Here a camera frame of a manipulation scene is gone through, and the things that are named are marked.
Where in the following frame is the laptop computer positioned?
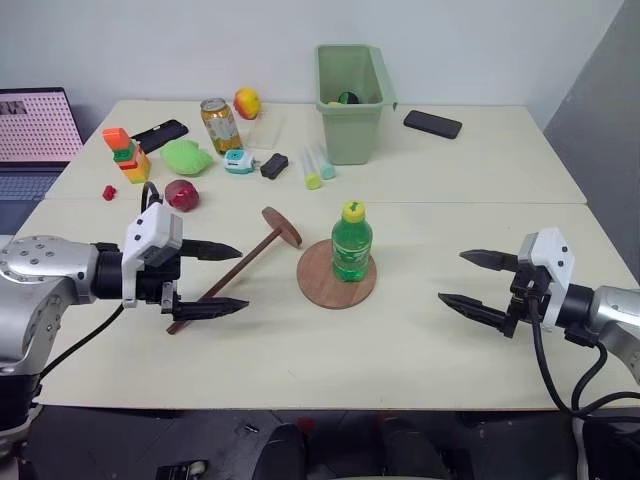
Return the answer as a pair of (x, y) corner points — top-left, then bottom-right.
(0, 86), (85, 237)

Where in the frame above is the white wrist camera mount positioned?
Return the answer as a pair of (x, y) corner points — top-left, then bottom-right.
(121, 202), (184, 308)
(516, 227), (577, 333)

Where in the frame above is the dark red fruit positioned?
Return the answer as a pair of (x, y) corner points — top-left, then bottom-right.
(164, 179), (202, 213)

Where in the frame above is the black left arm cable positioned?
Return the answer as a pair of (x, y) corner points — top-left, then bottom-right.
(37, 181), (164, 381)

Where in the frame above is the teal capped clear tube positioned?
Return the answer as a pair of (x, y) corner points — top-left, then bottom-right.
(314, 144), (338, 181)

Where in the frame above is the teal white small device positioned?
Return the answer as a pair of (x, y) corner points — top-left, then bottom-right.
(222, 148), (262, 176)

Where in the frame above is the yellow drink can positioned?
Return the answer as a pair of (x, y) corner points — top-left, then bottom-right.
(199, 96), (245, 157)

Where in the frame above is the wooden stick with disc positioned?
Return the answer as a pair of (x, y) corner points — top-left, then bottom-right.
(166, 205), (304, 337)

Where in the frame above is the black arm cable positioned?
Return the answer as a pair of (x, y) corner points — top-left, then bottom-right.
(37, 181), (164, 381)
(529, 294), (640, 419)

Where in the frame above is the round wooden coaster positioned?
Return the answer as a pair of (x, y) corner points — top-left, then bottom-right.
(296, 238), (378, 312)

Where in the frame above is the yellow red mango toy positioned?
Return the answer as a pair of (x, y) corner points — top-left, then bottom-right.
(233, 86), (263, 122)

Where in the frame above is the green plastic bin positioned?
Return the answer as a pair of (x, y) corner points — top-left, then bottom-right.
(314, 43), (399, 167)

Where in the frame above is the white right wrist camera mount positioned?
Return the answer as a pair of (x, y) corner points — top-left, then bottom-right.
(516, 227), (577, 333)

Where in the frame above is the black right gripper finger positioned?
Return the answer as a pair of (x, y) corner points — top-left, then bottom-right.
(458, 249), (521, 274)
(437, 292), (516, 337)

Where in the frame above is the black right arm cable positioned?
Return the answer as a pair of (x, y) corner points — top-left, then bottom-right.
(529, 294), (640, 419)

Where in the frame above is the small black box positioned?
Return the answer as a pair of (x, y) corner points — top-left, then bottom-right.
(259, 151), (292, 180)

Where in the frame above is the clear plastic box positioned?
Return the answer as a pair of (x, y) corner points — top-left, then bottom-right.
(241, 113), (287, 150)

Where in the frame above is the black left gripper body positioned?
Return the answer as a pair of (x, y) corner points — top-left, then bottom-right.
(134, 251), (184, 322)

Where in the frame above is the green soda bottle yellow cap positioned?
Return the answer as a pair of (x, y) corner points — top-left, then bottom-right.
(330, 200), (376, 284)

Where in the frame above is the black smartphone white sticker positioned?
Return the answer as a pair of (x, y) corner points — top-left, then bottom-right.
(128, 118), (191, 156)

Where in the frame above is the dark rounded shape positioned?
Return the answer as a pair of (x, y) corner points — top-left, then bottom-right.
(253, 422), (309, 480)

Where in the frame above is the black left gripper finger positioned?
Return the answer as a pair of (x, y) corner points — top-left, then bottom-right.
(172, 297), (251, 323)
(179, 238), (245, 263)

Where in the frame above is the orange green block stack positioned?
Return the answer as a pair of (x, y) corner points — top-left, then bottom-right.
(102, 126), (153, 186)

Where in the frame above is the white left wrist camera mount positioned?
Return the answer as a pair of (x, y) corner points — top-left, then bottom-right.
(121, 202), (184, 308)

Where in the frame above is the small black floor device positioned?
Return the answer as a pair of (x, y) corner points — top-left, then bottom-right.
(153, 458), (210, 480)

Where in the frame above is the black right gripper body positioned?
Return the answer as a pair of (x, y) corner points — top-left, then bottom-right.
(503, 259), (551, 340)

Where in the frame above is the green plush toy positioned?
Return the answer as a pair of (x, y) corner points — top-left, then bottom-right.
(159, 137), (214, 177)

